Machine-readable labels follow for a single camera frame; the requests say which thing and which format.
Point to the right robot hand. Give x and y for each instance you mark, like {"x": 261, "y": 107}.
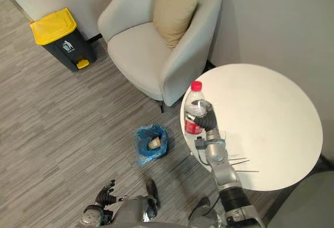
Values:
{"x": 207, "y": 121}

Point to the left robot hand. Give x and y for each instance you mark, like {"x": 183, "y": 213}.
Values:
{"x": 105, "y": 195}

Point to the clear bottle with red label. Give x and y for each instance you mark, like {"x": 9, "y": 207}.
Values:
{"x": 191, "y": 128}

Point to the blue plastic rubbish bag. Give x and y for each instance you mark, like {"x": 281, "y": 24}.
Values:
{"x": 142, "y": 151}

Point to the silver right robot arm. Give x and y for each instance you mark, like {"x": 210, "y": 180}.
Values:
{"x": 227, "y": 175}

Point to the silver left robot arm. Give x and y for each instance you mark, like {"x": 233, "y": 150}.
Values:
{"x": 90, "y": 216}

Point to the yellow trash can pedal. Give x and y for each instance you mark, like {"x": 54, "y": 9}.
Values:
{"x": 82, "y": 64}

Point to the dark grey pedal trash can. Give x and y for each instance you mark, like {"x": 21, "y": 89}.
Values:
{"x": 64, "y": 53}

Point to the yellow trash can lid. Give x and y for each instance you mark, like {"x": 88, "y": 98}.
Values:
{"x": 52, "y": 25}

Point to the silver robot torso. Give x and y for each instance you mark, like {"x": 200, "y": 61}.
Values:
{"x": 133, "y": 212}

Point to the dark left robot foot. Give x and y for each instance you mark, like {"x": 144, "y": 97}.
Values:
{"x": 152, "y": 189}

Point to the dark robot foot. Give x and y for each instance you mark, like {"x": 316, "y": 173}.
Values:
{"x": 152, "y": 189}
{"x": 201, "y": 207}

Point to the thin wooden skewer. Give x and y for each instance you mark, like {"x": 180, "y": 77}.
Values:
{"x": 241, "y": 162}
{"x": 248, "y": 171}

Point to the round white table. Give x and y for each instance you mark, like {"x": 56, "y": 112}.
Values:
{"x": 261, "y": 123}

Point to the brown paper cup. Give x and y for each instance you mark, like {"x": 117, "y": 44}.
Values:
{"x": 154, "y": 143}

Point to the dark right robot foot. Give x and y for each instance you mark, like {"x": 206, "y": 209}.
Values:
{"x": 201, "y": 207}

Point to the light grey armchair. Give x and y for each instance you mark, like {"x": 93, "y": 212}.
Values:
{"x": 138, "y": 55}

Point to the beige cushion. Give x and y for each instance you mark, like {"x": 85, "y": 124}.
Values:
{"x": 173, "y": 16}

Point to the grey upholstered chair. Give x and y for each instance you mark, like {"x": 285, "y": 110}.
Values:
{"x": 302, "y": 204}

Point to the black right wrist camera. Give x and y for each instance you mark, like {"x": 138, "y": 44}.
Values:
{"x": 201, "y": 143}

